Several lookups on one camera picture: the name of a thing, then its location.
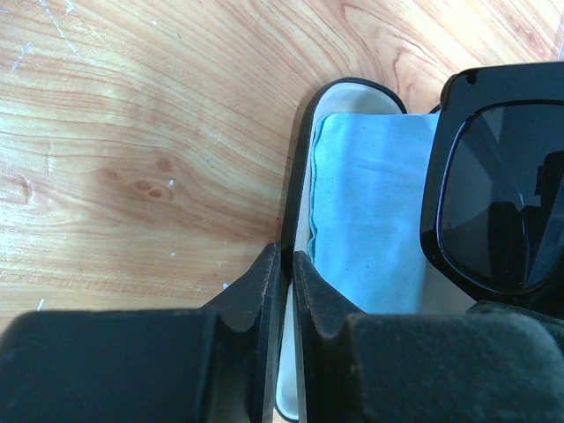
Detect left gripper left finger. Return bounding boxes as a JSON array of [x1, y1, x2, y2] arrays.
[[1, 243, 283, 422]]

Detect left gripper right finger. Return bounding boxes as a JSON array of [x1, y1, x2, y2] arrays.
[[293, 252, 563, 422]]

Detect black sunglasses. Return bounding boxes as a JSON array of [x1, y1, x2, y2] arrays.
[[419, 62, 563, 317]]

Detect light blue cloth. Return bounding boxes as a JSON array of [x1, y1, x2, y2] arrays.
[[308, 113, 439, 314]]

